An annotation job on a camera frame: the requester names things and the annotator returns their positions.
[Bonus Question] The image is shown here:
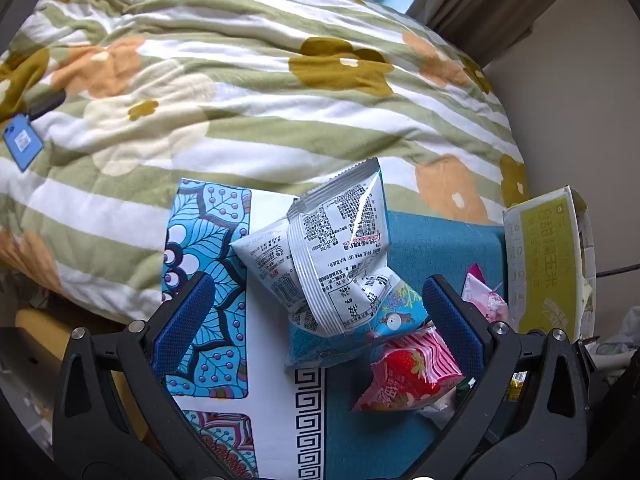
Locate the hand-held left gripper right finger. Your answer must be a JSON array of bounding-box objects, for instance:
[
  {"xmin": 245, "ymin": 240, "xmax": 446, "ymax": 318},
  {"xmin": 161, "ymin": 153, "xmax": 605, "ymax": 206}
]
[{"xmin": 422, "ymin": 274, "xmax": 592, "ymax": 480}]

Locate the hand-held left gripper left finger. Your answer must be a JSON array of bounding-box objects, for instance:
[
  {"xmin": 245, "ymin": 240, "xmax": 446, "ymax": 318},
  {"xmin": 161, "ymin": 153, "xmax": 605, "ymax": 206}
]
[{"xmin": 51, "ymin": 273, "xmax": 217, "ymax": 480}]

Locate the pink striped strawberry snack bag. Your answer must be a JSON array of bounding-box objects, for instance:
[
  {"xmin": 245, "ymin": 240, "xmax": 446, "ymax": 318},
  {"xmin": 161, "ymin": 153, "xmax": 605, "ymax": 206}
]
[{"xmin": 351, "ymin": 327, "xmax": 465, "ymax": 413}]

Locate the green cardboard box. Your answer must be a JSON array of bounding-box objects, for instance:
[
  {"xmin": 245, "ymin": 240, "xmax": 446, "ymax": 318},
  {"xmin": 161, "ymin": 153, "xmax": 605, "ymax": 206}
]
[{"xmin": 501, "ymin": 185, "xmax": 599, "ymax": 342}]

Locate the light blue white snack bag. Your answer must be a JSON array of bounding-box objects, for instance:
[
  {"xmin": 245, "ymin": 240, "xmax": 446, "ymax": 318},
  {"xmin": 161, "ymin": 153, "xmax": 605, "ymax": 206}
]
[{"xmin": 230, "ymin": 156, "xmax": 431, "ymax": 373}]

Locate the pink white snack bag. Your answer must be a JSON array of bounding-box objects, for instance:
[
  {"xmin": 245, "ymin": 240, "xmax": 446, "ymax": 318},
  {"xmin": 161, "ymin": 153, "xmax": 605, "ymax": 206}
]
[{"xmin": 461, "ymin": 262, "xmax": 510, "ymax": 323}]

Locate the yellow snack bag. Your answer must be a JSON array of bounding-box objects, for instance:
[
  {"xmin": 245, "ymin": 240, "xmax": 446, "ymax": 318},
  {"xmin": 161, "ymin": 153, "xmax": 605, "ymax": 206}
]
[{"xmin": 506, "ymin": 370, "xmax": 527, "ymax": 402}]

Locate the teal printed table cloth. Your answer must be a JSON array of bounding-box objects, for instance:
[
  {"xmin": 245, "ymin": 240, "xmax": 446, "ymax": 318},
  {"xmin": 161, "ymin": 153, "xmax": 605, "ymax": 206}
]
[{"xmin": 161, "ymin": 177, "xmax": 510, "ymax": 480}]

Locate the grey cloth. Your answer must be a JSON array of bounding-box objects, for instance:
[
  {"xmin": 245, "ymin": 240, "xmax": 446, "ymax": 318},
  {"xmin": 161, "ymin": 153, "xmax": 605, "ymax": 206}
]
[{"xmin": 590, "ymin": 307, "xmax": 640, "ymax": 363}]

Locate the blue card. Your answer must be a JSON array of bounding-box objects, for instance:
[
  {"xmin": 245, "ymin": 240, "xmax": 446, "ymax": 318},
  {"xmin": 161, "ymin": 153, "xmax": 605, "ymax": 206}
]
[{"xmin": 1, "ymin": 112, "xmax": 44, "ymax": 172}]

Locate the floral striped blanket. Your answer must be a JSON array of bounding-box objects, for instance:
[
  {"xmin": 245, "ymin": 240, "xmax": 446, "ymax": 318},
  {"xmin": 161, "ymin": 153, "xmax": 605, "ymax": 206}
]
[{"xmin": 0, "ymin": 0, "xmax": 531, "ymax": 323}]

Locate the small black object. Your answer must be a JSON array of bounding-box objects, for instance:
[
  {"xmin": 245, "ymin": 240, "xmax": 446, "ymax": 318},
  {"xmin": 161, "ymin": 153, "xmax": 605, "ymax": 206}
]
[{"xmin": 26, "ymin": 89, "xmax": 67, "ymax": 122}]

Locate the brown curtain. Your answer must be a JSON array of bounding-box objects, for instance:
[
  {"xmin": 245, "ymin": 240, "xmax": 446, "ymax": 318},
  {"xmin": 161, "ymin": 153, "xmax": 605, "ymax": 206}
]
[{"xmin": 405, "ymin": 0, "xmax": 608, "ymax": 63}]

